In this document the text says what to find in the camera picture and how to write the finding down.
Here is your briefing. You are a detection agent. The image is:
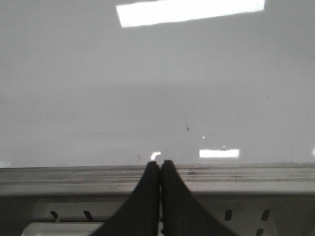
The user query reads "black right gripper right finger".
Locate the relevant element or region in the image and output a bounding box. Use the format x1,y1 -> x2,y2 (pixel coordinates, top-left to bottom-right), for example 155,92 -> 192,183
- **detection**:
160,160 -> 236,236

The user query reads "white whiteboard with metal frame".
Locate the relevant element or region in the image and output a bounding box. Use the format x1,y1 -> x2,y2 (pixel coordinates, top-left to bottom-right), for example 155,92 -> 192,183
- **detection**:
0,0 -> 315,197

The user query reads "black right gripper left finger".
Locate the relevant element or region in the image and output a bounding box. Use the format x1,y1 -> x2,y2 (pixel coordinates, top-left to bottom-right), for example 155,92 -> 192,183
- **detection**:
91,161 -> 160,236

